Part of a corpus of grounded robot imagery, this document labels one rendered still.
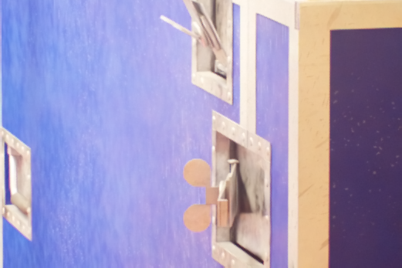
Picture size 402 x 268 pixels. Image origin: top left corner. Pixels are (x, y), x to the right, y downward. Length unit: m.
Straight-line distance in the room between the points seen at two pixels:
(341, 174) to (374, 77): 0.08
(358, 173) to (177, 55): 0.37
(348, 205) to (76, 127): 0.77
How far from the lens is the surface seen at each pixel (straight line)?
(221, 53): 2.66
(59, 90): 3.25
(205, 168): 2.63
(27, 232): 3.44
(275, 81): 2.49
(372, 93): 2.45
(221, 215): 2.56
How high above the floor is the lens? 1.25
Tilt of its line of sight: 9 degrees down
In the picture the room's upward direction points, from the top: straight up
